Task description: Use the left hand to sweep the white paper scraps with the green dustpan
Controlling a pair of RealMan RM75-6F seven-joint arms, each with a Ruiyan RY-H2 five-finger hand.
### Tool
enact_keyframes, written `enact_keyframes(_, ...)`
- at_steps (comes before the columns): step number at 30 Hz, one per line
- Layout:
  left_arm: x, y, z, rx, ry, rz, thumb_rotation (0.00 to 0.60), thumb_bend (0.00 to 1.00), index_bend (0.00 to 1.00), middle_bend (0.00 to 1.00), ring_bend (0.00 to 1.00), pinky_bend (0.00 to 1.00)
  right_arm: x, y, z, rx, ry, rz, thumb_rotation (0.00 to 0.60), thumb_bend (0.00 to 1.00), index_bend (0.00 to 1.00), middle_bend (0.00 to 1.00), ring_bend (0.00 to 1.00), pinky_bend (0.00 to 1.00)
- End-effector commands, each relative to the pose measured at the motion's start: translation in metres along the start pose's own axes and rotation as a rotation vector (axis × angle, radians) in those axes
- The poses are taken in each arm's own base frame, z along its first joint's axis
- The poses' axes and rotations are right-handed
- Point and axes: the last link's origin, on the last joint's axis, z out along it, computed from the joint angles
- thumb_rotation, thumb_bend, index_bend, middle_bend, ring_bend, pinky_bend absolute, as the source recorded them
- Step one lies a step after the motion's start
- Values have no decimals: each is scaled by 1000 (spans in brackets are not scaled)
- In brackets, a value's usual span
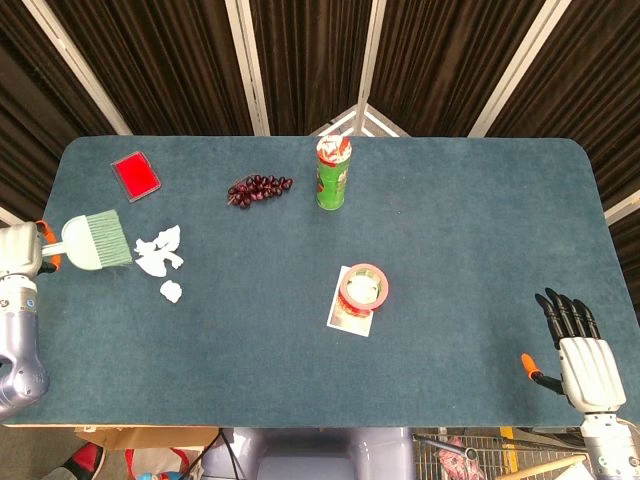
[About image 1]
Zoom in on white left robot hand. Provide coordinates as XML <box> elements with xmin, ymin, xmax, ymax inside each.
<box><xmin>0</xmin><ymin>219</ymin><xmax>65</xmax><ymax>279</ymax></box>

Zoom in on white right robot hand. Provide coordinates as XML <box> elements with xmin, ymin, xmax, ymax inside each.
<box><xmin>519</xmin><ymin>287</ymin><xmax>628</xmax><ymax>414</ymax></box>

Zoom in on small mint green hand broom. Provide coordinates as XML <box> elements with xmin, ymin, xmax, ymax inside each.
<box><xmin>41</xmin><ymin>209</ymin><xmax>134</xmax><ymax>272</ymax></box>

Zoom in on wooden stick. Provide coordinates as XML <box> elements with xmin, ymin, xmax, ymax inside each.
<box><xmin>513</xmin><ymin>453</ymin><xmax>589</xmax><ymax>480</ymax></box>

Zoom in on long white crumpled tissue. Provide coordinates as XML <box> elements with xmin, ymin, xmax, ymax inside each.
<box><xmin>134</xmin><ymin>238</ymin><xmax>170</xmax><ymax>278</ymax></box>

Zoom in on red ink pad clear case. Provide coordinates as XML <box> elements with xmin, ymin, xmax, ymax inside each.
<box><xmin>110</xmin><ymin>152</ymin><xmax>163</xmax><ymax>204</ymax></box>

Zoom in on white crumpled tissue wad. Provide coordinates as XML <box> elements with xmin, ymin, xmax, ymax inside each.
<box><xmin>153</xmin><ymin>224</ymin><xmax>186</xmax><ymax>267</ymax></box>

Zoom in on pink patterned packet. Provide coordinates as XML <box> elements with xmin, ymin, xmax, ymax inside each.
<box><xmin>433</xmin><ymin>435</ymin><xmax>477</xmax><ymax>479</ymax></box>

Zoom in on red black shoe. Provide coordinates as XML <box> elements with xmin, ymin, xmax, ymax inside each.
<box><xmin>48</xmin><ymin>441</ymin><xmax>107</xmax><ymax>480</ymax></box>

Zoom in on brown cardboard box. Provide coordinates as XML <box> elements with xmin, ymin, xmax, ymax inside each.
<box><xmin>74</xmin><ymin>425</ymin><xmax>222</xmax><ymax>452</ymax></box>

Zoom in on red adhesive tape roll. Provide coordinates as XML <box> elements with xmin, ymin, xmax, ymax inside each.
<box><xmin>337</xmin><ymin>262</ymin><xmax>390</xmax><ymax>318</ymax></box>

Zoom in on dark red grape bunch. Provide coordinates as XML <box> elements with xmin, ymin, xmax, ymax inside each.
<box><xmin>227</xmin><ymin>173</ymin><xmax>295</xmax><ymax>210</ymax></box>

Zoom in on white bordered photo card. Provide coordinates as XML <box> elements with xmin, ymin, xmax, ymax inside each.
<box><xmin>326</xmin><ymin>265</ymin><xmax>375</xmax><ymax>339</ymax></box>

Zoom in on blue table cloth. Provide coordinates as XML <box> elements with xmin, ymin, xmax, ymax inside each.
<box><xmin>2</xmin><ymin>135</ymin><xmax>640</xmax><ymax>430</ymax></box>

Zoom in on lavender robot torso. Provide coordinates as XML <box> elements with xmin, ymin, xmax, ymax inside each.
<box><xmin>201</xmin><ymin>426</ymin><xmax>417</xmax><ymax>480</ymax></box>

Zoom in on green chips can red lid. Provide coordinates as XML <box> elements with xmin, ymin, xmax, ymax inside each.
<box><xmin>314</xmin><ymin>134</ymin><xmax>353</xmax><ymax>211</ymax></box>

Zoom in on metal wire cart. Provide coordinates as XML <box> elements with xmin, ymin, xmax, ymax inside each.
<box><xmin>411</xmin><ymin>427</ymin><xmax>592</xmax><ymax>480</ymax></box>

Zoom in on white metal frame post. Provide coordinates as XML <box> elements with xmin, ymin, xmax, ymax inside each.
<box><xmin>468</xmin><ymin>0</ymin><xmax>572</xmax><ymax>139</ymax></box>
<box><xmin>21</xmin><ymin>0</ymin><xmax>133</xmax><ymax>137</ymax></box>
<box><xmin>224</xmin><ymin>0</ymin><xmax>272</xmax><ymax>137</ymax></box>
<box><xmin>356</xmin><ymin>0</ymin><xmax>390</xmax><ymax>137</ymax></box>

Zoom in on white bag red handles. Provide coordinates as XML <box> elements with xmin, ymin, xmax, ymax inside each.
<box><xmin>124</xmin><ymin>446</ymin><xmax>192</xmax><ymax>480</ymax></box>

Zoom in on black cable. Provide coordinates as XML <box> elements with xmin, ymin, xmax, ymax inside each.
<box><xmin>197</xmin><ymin>427</ymin><xmax>239</xmax><ymax>471</ymax></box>

